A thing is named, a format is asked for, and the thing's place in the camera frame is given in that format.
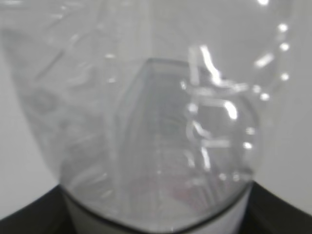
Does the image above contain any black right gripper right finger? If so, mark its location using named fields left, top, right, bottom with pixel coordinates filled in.
left=240, top=182, right=312, bottom=234

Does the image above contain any clear Nongfu Spring water bottle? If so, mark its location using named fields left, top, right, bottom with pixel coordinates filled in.
left=0, top=0, right=295, bottom=234

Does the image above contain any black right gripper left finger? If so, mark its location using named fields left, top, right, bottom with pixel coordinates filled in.
left=0, top=186, right=76, bottom=234

